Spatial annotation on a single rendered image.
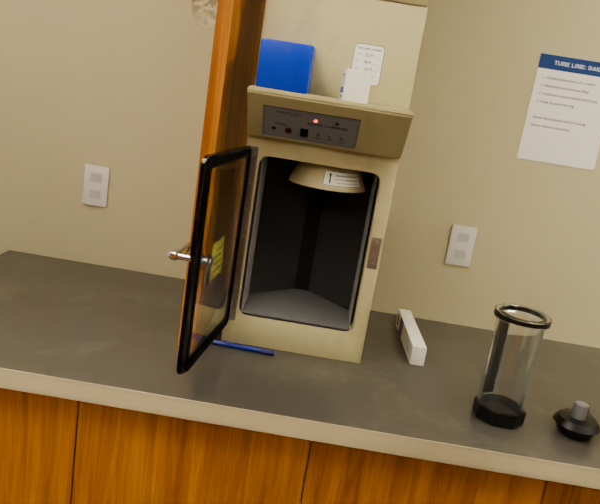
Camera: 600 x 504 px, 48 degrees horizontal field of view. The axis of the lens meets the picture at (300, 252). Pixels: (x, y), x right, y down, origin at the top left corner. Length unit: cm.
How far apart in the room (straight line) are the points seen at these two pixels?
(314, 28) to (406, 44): 19
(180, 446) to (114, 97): 100
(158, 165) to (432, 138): 76
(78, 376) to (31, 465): 23
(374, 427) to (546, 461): 32
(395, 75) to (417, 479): 80
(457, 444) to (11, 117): 146
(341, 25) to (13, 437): 104
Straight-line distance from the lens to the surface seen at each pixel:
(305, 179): 146
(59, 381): 134
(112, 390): 131
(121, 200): 197
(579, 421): 146
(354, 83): 133
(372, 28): 142
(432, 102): 186
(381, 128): 134
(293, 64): 131
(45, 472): 148
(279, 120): 135
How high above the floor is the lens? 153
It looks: 14 degrees down
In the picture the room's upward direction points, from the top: 9 degrees clockwise
